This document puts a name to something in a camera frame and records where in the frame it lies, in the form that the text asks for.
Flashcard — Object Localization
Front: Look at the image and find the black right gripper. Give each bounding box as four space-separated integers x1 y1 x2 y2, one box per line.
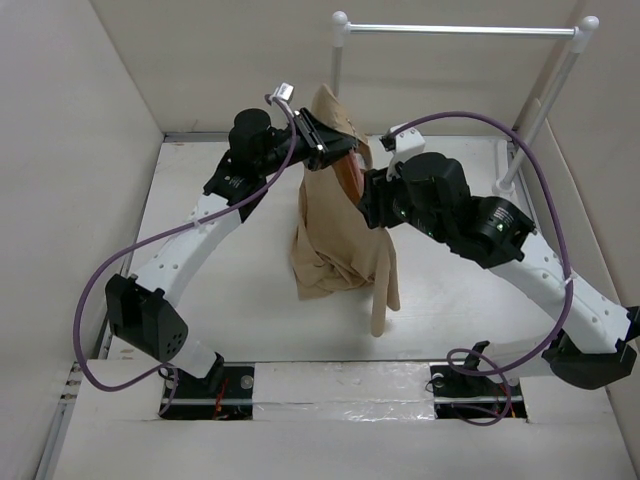
357 161 447 243

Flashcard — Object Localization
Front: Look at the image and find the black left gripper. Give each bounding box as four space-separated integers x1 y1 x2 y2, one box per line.
256 109 360 178

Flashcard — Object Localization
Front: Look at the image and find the pink clothes hanger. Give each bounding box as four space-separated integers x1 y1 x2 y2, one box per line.
334 134 373 205

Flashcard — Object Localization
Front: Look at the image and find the beige t shirt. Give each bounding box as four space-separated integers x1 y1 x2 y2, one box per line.
290 84 401 337

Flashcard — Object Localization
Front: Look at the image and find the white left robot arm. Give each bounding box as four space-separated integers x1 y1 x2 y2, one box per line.
105 109 358 397

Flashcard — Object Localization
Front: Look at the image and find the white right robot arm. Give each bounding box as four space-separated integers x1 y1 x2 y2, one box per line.
358 153 639 393

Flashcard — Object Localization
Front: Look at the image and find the white metal clothes rack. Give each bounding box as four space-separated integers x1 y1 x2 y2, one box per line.
327 10 600 196

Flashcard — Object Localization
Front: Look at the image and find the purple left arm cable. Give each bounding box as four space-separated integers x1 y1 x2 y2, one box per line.
72 94 301 416

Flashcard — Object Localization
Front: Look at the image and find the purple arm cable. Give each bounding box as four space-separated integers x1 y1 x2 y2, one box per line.
382 110 575 426
72 94 301 416

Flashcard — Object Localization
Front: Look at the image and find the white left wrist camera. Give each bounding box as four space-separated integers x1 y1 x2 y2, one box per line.
265 82 295 105

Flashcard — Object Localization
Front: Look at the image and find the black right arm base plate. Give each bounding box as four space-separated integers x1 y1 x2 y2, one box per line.
425 361 527 426

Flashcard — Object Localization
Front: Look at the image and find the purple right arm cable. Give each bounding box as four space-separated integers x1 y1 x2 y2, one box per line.
382 110 575 426

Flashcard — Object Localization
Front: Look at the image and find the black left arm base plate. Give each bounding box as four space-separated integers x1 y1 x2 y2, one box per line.
159 363 255 421

